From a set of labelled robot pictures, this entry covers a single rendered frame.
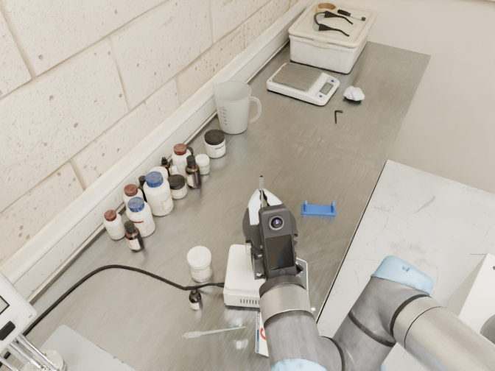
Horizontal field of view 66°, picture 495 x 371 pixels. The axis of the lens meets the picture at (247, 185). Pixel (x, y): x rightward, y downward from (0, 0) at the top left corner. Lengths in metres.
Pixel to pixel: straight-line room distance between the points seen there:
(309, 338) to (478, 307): 0.48
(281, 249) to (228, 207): 0.58
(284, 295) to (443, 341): 0.20
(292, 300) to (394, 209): 0.71
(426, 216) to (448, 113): 1.03
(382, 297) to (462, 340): 0.11
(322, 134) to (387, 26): 0.79
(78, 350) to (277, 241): 0.58
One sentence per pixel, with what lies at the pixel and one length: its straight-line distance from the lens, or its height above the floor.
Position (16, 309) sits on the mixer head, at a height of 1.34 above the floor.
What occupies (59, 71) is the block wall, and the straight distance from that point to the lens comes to 0.96.
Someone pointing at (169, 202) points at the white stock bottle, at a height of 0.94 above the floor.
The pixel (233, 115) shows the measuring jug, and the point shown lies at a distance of 1.33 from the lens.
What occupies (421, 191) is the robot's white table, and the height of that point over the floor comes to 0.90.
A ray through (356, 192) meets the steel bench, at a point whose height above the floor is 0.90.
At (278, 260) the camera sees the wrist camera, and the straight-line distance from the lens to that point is 0.59.
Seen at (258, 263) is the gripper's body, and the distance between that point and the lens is 0.64.
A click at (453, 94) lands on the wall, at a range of 2.13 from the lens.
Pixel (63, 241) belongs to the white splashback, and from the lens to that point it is 1.08.
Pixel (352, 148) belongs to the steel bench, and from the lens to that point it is 1.38.
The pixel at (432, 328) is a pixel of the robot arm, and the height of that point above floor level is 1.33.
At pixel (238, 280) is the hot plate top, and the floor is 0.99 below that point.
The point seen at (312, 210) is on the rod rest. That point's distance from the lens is 1.14.
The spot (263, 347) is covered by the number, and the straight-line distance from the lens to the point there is 0.91.
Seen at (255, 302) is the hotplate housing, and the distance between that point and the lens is 0.94.
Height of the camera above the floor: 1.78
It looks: 47 degrees down
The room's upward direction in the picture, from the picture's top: straight up
